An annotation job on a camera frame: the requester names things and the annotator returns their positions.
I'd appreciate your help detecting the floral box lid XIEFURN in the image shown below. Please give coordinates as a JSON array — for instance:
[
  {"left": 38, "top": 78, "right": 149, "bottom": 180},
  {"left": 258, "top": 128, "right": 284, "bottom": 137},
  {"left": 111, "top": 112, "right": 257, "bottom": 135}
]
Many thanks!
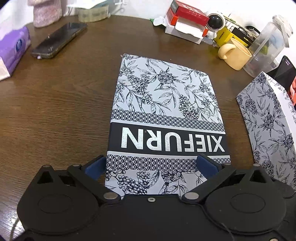
[{"left": 105, "top": 54, "right": 230, "bottom": 196}]

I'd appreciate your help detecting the open floral white box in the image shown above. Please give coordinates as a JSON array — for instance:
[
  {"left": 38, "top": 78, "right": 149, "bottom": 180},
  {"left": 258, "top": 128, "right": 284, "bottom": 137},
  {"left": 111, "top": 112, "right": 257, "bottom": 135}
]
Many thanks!
[{"left": 236, "top": 72, "right": 295, "bottom": 188}]

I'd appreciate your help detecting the yellow ceramic mug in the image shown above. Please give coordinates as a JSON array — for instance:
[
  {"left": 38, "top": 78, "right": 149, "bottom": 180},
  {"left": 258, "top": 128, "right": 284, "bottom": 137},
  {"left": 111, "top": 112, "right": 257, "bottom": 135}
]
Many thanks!
[{"left": 218, "top": 38, "right": 252, "bottom": 71}]

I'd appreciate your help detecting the black tablet with stand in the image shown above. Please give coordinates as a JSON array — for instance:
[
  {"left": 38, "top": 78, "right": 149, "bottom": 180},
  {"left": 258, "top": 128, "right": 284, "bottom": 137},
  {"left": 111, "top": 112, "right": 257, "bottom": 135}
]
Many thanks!
[{"left": 273, "top": 56, "right": 295, "bottom": 108}]

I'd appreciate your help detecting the clear plastic measuring jug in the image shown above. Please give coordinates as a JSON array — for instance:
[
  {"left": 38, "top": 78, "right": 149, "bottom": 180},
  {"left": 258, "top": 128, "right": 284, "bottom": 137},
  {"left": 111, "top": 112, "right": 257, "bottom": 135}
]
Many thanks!
[{"left": 243, "top": 16, "right": 293, "bottom": 77}]

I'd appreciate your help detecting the black smartphone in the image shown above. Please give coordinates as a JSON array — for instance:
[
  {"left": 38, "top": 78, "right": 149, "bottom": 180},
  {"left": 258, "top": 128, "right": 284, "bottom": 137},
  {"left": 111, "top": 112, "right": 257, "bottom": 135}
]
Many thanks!
[{"left": 31, "top": 23, "right": 87, "bottom": 59}]

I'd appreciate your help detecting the yellow black box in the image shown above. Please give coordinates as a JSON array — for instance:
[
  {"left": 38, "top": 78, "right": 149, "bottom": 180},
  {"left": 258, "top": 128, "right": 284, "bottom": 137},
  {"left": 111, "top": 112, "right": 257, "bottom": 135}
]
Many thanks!
[{"left": 214, "top": 27, "right": 256, "bottom": 48}]

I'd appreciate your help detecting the red and white carton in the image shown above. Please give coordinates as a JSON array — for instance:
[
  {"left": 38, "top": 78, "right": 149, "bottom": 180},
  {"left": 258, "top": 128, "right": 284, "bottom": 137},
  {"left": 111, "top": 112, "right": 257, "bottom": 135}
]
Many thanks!
[{"left": 165, "top": 1, "right": 209, "bottom": 44}]

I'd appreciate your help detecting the purple tissue pack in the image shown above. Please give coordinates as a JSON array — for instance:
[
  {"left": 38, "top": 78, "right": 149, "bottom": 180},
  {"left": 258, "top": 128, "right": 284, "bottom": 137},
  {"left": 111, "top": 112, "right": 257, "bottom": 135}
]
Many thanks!
[{"left": 1, "top": 26, "right": 31, "bottom": 80}]

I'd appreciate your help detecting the tape roll with mask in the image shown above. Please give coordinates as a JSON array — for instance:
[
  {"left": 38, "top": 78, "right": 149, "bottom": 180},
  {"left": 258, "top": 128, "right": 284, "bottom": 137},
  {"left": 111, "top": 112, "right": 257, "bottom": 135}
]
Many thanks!
[{"left": 67, "top": 0, "right": 110, "bottom": 23}]

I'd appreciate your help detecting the pink fuzzy vase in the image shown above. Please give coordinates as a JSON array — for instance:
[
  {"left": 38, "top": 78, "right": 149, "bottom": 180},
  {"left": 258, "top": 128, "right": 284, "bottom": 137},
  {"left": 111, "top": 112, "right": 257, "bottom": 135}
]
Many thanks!
[{"left": 27, "top": 0, "right": 62, "bottom": 28}]

